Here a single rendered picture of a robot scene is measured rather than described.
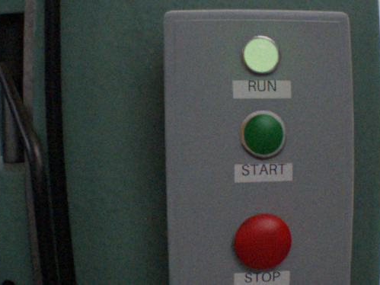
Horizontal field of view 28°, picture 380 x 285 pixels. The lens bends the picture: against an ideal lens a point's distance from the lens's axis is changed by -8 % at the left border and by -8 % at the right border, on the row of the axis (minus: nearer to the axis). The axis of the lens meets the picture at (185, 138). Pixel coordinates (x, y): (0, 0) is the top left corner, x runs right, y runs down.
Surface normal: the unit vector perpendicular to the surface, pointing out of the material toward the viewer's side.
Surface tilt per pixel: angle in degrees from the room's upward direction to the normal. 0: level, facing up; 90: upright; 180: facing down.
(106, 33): 90
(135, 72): 90
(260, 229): 81
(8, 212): 90
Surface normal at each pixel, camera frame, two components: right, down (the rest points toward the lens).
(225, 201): -0.07, 0.05
